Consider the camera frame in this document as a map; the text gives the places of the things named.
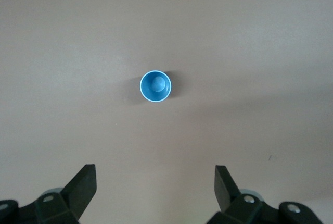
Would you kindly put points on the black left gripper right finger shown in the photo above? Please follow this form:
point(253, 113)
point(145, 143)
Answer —
point(229, 195)

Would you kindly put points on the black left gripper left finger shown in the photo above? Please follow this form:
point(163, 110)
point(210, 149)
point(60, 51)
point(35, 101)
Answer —
point(78, 192)

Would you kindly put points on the blue plastic cup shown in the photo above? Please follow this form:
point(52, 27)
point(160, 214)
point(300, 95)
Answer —
point(156, 86)

